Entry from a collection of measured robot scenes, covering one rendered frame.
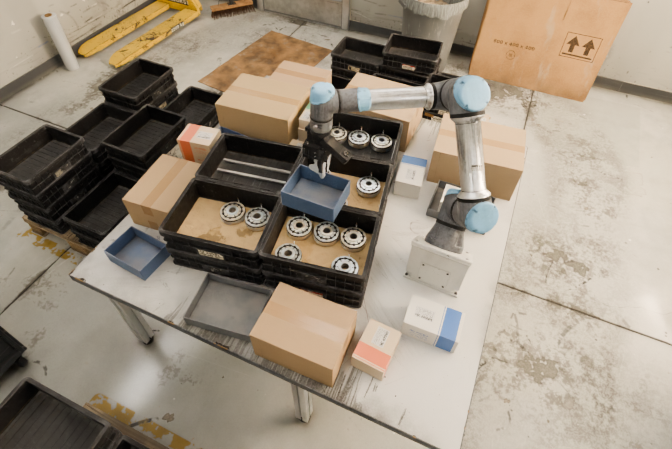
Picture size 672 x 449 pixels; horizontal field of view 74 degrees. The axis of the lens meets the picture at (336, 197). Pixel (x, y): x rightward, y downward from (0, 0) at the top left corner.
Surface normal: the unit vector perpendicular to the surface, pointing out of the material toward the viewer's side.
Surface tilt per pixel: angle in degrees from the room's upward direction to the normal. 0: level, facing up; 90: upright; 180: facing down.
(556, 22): 80
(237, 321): 0
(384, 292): 0
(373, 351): 0
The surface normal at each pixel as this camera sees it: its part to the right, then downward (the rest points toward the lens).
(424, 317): 0.02, -0.67
